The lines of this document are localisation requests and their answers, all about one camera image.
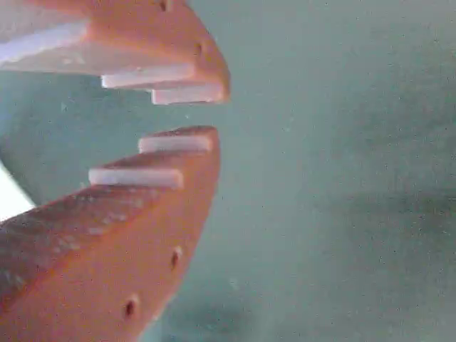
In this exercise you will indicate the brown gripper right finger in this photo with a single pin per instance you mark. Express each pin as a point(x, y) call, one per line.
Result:
point(142, 42)

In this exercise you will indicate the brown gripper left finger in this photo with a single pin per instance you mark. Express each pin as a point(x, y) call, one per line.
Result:
point(107, 256)

